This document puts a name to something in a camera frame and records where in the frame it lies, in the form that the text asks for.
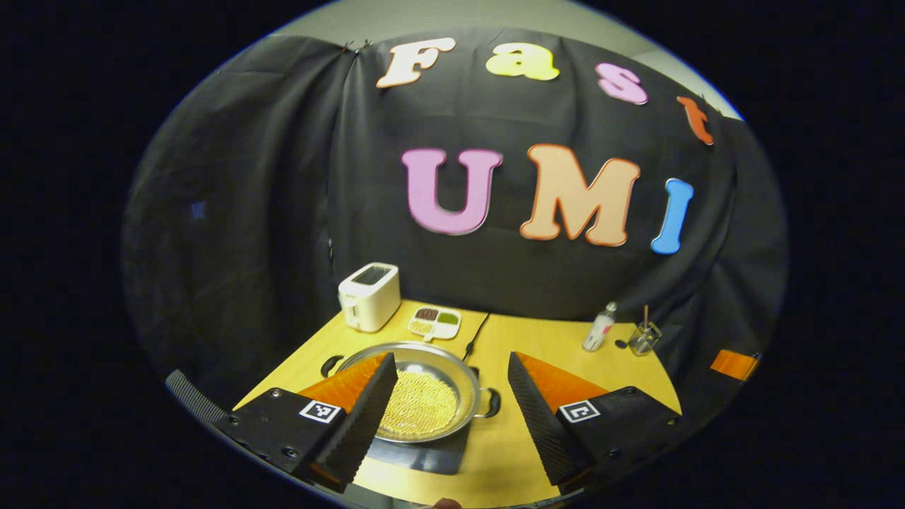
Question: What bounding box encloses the steel pot with soybeans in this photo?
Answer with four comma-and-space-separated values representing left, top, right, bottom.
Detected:
320, 341, 501, 445

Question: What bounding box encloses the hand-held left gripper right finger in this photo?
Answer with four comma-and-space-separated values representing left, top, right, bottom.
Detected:
507, 351, 685, 496

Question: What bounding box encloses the white divided dish of beans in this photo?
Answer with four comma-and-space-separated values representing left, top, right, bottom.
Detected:
409, 306, 462, 343

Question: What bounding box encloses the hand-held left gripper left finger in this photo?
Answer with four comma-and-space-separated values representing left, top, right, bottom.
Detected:
212, 351, 399, 493

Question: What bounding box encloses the black power cable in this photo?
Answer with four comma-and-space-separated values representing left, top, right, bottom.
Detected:
463, 313, 491, 361

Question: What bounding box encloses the small clear plastic bottle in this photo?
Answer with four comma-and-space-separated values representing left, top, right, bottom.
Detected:
582, 302, 618, 353

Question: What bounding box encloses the white toaster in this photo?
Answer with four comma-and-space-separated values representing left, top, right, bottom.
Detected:
338, 262, 402, 334

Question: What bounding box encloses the wire mesh holder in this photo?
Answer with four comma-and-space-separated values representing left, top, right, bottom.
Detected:
628, 322, 663, 356

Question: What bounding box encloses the black induction cooktop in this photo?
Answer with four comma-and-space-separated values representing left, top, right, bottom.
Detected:
364, 424, 471, 476

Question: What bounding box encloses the black ribbed strip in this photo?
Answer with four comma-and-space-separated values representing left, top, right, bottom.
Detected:
165, 369, 227, 425

